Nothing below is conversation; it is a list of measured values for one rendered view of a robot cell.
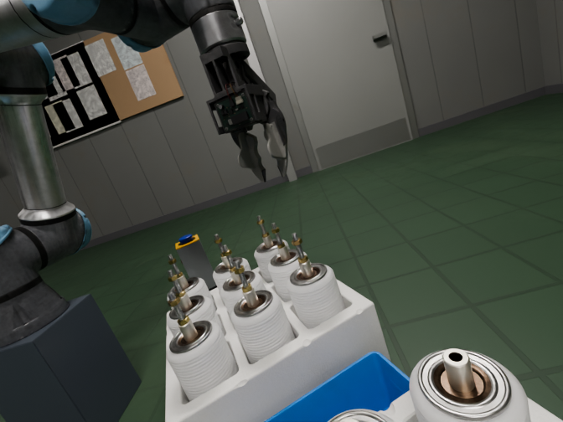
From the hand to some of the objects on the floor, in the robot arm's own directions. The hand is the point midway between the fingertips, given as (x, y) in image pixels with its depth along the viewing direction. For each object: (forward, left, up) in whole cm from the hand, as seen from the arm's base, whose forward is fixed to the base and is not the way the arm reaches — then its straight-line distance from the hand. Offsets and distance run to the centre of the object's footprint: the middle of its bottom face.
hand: (273, 171), depth 53 cm
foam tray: (-16, +5, -46) cm, 49 cm away
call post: (-35, +28, -46) cm, 64 cm away
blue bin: (-4, -20, -46) cm, 50 cm away
